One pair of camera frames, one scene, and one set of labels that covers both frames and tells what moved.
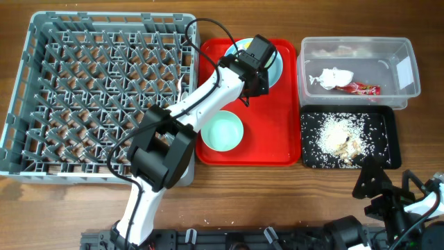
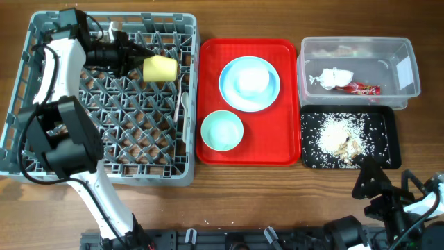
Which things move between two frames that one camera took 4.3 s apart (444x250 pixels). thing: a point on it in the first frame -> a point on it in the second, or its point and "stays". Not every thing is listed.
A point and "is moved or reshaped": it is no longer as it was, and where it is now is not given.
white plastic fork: (180, 88) stays
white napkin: (331, 78) stays
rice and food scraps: (342, 139) stays
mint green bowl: (224, 132) stays
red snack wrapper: (360, 89) stays
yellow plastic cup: (246, 44) -> (159, 68)
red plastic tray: (271, 130) stays
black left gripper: (266, 89) -> (134, 54)
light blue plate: (275, 70) is moved or reshaped
